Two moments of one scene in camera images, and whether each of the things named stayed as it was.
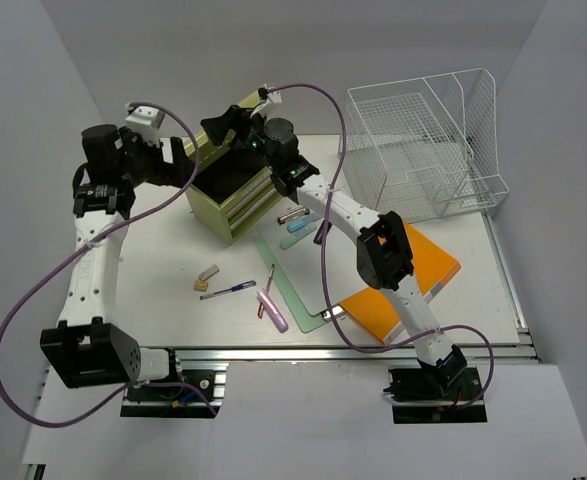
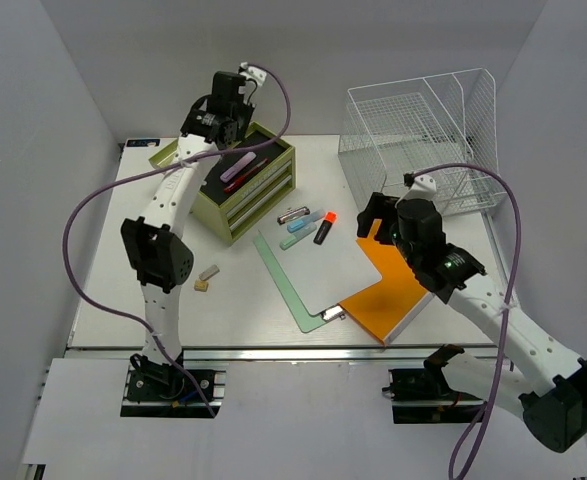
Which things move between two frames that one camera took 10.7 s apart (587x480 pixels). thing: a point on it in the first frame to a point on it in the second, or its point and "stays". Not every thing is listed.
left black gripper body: x=144 y=162 to x=243 y=116
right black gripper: x=234 y=120 to x=378 y=206
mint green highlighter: x=296 y=237 stays
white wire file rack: x=426 y=148 stays
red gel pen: x=261 y=306 to x=228 y=188
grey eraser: x=213 y=270 stays
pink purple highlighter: x=272 y=311 to x=241 y=163
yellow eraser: x=201 y=285 stays
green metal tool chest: x=235 y=183 stays
